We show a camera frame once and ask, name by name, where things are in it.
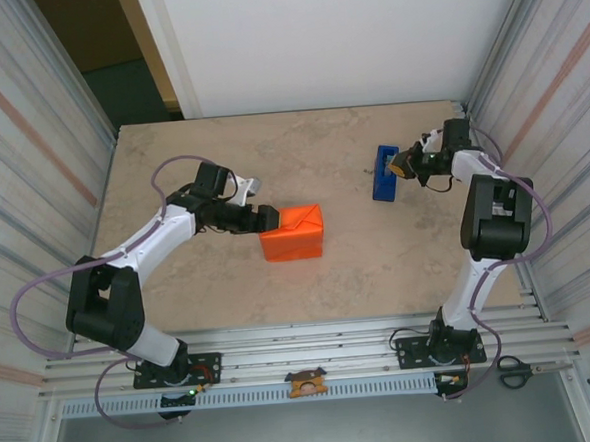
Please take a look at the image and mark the blue tape dispenser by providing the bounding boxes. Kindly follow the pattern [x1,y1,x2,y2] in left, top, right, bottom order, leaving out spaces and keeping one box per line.
[369,143,404,205]

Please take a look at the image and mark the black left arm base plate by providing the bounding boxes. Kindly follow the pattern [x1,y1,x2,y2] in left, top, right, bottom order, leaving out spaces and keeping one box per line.
[131,351,224,391]

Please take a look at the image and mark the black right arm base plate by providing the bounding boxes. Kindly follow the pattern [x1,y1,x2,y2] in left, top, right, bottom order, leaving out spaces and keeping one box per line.
[394,330,487,372]

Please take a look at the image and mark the beige door frame post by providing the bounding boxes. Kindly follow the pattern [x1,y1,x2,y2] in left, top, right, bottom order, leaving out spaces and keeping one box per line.
[114,0,185,116]

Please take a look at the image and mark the thin black cable loop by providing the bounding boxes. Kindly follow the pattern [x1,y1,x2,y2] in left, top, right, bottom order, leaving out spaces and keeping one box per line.
[420,169,458,194]

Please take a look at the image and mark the black controller board green light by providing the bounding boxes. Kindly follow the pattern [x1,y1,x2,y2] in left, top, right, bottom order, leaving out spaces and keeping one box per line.
[157,386,201,421]

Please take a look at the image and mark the black controller board orange wires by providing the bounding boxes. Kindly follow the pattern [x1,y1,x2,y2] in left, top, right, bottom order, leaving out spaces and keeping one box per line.
[432,370,471,402]

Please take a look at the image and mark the brown wooden door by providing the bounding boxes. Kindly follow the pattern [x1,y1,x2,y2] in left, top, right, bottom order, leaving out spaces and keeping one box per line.
[33,0,144,76]

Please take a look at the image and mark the black handled scissors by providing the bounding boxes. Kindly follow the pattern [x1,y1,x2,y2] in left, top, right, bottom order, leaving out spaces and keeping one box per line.
[495,350,577,390]

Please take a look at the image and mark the orange wrapping paper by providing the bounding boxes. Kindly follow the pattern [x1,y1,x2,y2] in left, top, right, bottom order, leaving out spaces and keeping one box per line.
[256,202,326,264]

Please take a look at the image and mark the grey slotted cable duct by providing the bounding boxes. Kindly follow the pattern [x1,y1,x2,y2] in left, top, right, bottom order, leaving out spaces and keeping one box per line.
[58,375,440,420]

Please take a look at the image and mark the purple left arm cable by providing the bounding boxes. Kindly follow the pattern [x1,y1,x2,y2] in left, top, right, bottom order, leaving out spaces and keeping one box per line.
[0,154,226,437]

